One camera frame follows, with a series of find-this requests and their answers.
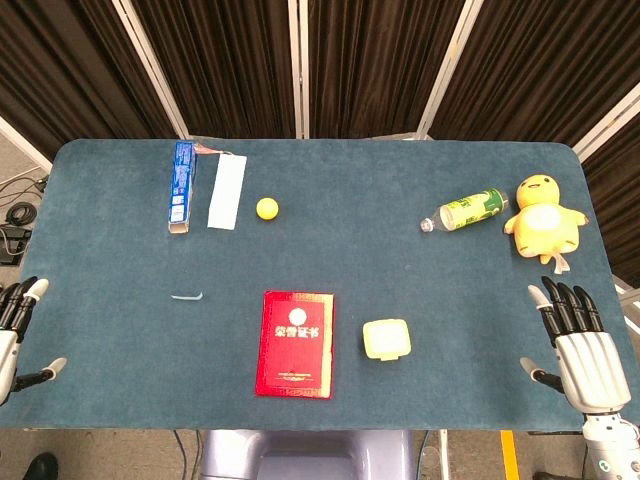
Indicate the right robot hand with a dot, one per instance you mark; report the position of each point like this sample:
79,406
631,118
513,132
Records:
592,370

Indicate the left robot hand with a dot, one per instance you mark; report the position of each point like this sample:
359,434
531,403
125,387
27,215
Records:
10,350

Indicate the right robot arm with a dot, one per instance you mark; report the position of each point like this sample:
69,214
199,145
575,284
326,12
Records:
610,445

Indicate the grey purple robot base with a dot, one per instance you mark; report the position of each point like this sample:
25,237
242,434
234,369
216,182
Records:
305,455

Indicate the red certificate booklet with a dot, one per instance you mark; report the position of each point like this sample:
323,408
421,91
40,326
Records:
295,360

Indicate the black power adapter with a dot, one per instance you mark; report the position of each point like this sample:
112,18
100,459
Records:
11,242

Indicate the teal table cloth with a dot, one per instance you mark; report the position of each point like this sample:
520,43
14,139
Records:
125,350

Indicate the yellow floor tape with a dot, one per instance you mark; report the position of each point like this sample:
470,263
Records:
510,457

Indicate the black shoe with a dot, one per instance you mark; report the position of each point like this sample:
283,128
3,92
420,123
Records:
41,467

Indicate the yellow plush duck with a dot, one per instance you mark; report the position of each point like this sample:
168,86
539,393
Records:
542,225

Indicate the dark pleated screen panel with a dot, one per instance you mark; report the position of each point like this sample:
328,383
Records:
620,200
220,60
380,60
540,60
60,65

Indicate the green label plastic bottle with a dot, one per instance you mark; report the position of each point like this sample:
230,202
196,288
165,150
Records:
470,207

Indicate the yellow lidded green container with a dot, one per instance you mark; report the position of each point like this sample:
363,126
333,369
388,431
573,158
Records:
386,337

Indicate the blue cardboard box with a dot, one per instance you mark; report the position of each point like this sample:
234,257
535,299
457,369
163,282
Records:
182,185

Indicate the yellow ball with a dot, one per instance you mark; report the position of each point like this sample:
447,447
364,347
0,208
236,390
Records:
267,208

